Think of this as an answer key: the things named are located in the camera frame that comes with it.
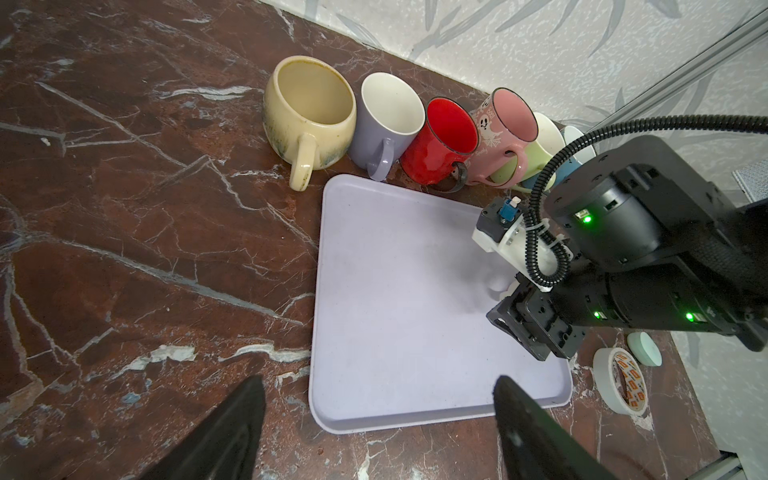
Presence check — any white wire basket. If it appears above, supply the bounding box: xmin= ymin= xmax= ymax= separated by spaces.
xmin=732 ymin=159 xmax=768 ymax=203

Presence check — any clear tape roll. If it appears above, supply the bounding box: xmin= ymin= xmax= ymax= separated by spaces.
xmin=592 ymin=348 xmax=649 ymax=417

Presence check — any lavender plastic tray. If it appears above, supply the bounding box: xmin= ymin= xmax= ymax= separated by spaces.
xmin=309 ymin=174 xmax=573 ymax=434

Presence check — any light green mug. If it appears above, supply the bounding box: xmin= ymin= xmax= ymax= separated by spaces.
xmin=490 ymin=112 xmax=565 ymax=191

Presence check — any small mint green disc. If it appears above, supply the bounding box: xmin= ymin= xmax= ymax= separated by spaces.
xmin=626 ymin=331 xmax=663 ymax=367

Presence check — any purple mug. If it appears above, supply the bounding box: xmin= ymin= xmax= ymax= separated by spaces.
xmin=348 ymin=72 xmax=426 ymax=182

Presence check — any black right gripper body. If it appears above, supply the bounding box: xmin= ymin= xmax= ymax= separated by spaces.
xmin=487 ymin=135 xmax=767 ymax=361

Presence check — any red mug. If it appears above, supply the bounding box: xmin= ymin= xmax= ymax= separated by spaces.
xmin=400 ymin=97 xmax=479 ymax=194

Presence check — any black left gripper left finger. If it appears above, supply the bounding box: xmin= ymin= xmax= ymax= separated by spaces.
xmin=142 ymin=376 xmax=266 ymax=479

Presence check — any pink patterned mug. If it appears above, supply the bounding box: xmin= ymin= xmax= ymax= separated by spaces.
xmin=465 ymin=87 xmax=539 ymax=189

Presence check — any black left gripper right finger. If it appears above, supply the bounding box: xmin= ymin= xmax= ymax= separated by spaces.
xmin=493 ymin=376 xmax=614 ymax=479

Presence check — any aluminium frame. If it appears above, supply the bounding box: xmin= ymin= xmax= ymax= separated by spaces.
xmin=592 ymin=8 xmax=767 ymax=130

